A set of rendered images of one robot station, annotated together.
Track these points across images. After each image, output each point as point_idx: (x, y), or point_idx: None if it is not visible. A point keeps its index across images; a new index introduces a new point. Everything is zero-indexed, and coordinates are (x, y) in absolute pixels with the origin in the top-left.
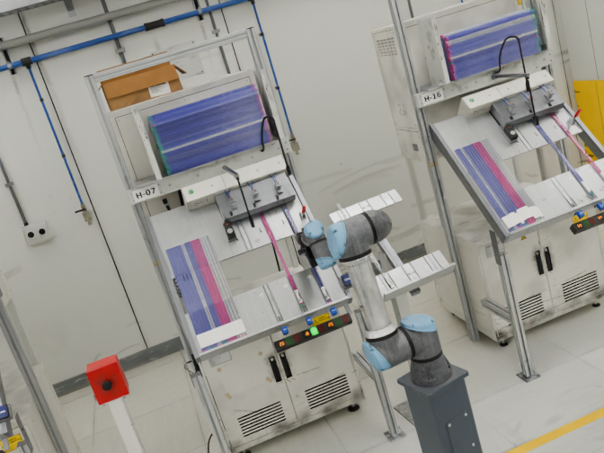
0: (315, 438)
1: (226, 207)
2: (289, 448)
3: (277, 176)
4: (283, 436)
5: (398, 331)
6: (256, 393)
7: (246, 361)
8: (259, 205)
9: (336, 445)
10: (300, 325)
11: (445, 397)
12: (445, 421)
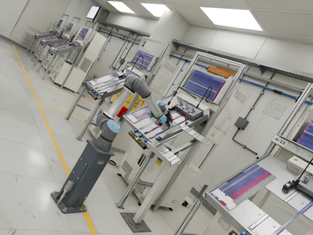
0: (123, 190)
1: (179, 103)
2: (119, 183)
3: (199, 110)
4: (126, 184)
5: (109, 119)
6: (132, 159)
7: (139, 148)
8: (183, 109)
9: (117, 191)
10: (155, 155)
11: (89, 149)
12: (82, 156)
